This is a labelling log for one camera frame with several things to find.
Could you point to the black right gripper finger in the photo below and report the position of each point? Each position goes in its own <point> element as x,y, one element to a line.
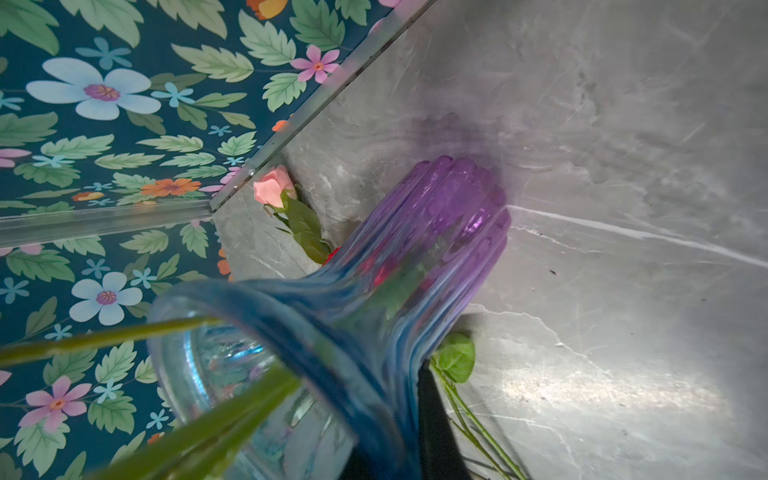
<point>440,457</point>

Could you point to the purple blue glass vase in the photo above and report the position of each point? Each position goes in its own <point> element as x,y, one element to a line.
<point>354,333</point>

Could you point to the pink carnation spray stem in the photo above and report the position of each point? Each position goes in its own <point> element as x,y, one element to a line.
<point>207,446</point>

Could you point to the red rose stem lying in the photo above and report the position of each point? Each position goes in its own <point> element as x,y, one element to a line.
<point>453,363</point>

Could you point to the pink rosebud stem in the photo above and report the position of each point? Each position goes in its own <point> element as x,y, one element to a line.
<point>277,192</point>

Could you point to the aluminium back crossbar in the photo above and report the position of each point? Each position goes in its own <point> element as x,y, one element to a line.
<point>49,227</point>

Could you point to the aluminium frame post left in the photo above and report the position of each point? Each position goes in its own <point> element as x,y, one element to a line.
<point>389,30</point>

